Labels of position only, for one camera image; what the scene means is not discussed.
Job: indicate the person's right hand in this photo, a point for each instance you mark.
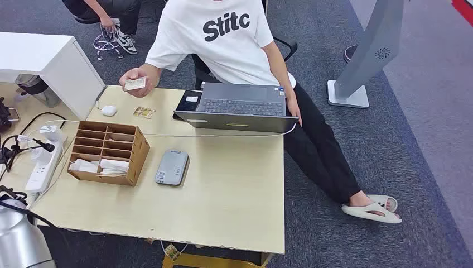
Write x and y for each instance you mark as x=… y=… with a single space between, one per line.
x=142 y=75

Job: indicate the person's left hand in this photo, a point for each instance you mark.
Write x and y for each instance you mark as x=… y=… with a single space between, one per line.
x=293 y=107

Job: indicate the ID card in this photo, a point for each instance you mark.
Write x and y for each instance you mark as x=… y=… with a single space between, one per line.
x=134 y=84

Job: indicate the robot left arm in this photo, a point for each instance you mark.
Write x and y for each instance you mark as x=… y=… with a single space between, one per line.
x=18 y=240

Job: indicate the person's right forearm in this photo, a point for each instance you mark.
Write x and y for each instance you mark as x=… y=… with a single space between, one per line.
x=154 y=72

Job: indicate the person's left forearm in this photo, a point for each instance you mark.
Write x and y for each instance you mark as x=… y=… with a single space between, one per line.
x=281 y=70

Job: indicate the yellow printed card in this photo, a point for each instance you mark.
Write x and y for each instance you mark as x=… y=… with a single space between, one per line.
x=144 y=112

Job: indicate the person in dark clothes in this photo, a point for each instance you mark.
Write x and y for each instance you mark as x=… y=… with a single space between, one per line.
x=125 y=14

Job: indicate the person in white shirt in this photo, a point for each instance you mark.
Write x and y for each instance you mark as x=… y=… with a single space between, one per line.
x=221 y=55

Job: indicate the grey card reader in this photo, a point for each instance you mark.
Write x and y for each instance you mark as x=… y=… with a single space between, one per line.
x=172 y=167

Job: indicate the white earbud case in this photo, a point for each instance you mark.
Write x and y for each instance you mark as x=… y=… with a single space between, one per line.
x=109 y=110

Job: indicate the black flat device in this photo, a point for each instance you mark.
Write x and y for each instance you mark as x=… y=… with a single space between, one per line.
x=187 y=107

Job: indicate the grey laptop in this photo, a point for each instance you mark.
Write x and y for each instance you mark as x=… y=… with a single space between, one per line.
x=236 y=107

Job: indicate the black office chair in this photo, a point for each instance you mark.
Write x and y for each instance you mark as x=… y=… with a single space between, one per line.
x=201 y=70

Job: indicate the brown cardboard organizer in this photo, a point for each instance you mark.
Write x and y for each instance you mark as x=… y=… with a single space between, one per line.
x=138 y=151

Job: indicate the dark round base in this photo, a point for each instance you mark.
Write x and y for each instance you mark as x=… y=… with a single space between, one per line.
x=349 y=53

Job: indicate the white paper sleeve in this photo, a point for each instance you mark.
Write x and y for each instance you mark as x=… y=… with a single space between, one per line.
x=84 y=165
x=114 y=167

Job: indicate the grey kiosk stand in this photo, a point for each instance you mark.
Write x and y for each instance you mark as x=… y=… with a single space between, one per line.
x=369 y=48

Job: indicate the grey plastic container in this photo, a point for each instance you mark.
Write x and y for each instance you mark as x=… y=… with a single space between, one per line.
x=35 y=87

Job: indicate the white cabinet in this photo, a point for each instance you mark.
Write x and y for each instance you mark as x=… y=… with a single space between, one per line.
x=37 y=51

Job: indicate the white charger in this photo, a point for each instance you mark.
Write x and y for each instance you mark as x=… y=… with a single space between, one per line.
x=50 y=132

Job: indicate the black microphone tripod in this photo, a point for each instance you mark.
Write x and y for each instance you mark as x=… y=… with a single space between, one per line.
x=46 y=146

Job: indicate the white sandal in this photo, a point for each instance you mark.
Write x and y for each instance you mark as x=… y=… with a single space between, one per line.
x=371 y=214
x=386 y=201

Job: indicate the white power strip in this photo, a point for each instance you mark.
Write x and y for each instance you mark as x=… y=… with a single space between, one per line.
x=42 y=172

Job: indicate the small printed tag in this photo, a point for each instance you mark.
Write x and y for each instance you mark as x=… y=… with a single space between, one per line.
x=172 y=251

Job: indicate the red strip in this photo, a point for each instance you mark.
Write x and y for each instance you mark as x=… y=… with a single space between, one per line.
x=463 y=9

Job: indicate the yellow base frame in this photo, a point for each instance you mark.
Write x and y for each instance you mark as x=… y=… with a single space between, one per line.
x=207 y=260

